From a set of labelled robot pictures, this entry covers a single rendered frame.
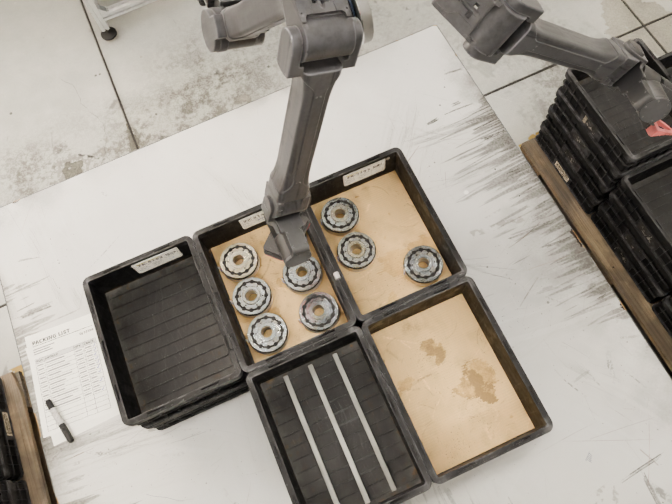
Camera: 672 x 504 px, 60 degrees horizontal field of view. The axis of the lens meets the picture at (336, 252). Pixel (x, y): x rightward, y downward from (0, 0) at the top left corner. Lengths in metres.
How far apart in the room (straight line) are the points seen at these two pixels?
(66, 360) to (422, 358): 1.00
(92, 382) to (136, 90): 1.68
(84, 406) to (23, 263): 0.49
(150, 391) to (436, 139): 1.11
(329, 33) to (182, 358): 1.01
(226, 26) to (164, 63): 2.01
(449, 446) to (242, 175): 1.00
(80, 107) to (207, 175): 1.35
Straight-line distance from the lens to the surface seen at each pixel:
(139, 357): 1.63
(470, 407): 1.51
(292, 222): 1.14
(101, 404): 1.79
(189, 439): 1.69
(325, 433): 1.49
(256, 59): 3.02
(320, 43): 0.82
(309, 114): 0.91
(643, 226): 2.25
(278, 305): 1.56
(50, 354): 1.88
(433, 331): 1.53
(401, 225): 1.61
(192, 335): 1.59
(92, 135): 3.03
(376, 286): 1.55
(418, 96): 1.97
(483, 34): 0.98
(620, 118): 2.33
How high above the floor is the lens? 2.31
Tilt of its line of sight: 69 degrees down
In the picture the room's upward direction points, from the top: 11 degrees counter-clockwise
